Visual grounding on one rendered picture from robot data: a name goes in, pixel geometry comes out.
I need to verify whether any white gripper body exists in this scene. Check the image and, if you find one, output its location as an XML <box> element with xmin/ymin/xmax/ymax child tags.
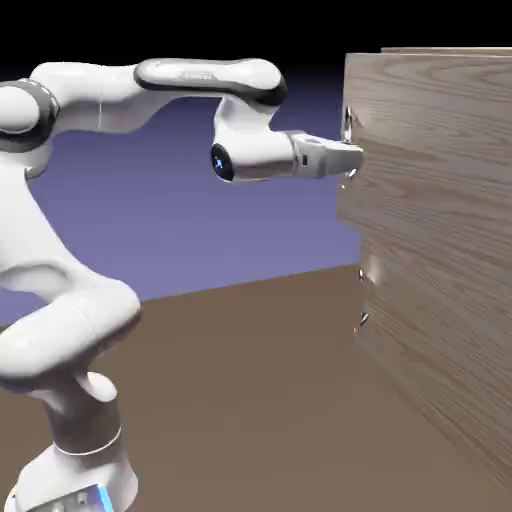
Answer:
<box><xmin>322</xmin><ymin>138</ymin><xmax>365</xmax><ymax>178</ymax></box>

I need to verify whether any light wood cabinet door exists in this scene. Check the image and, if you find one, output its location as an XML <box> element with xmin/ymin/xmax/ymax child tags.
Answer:
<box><xmin>353</xmin><ymin>238</ymin><xmax>375</xmax><ymax>353</ymax></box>
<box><xmin>336</xmin><ymin>52</ymin><xmax>366</xmax><ymax>242</ymax></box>

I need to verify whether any light wood cabinet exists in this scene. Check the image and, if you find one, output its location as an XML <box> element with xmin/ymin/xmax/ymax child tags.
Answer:
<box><xmin>336</xmin><ymin>46</ymin><xmax>512</xmax><ymax>491</ymax></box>

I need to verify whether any curved silver door handle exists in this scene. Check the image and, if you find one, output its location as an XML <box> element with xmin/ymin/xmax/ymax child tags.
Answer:
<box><xmin>353</xmin><ymin>266</ymin><xmax>370</xmax><ymax>334</ymax></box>
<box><xmin>340</xmin><ymin>104</ymin><xmax>358</xmax><ymax>180</ymax></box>

